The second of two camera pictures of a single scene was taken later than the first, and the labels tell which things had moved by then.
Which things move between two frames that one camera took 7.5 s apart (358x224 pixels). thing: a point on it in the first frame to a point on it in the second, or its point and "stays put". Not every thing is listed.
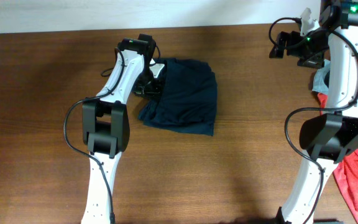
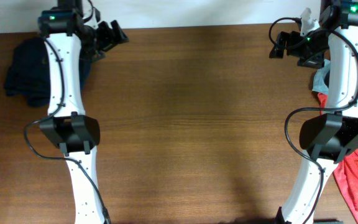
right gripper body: [311, 53] stays put
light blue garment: [319, 86] stays put
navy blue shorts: [190, 100] to [28, 76]
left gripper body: [147, 85] to [101, 39]
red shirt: [357, 178] stays put
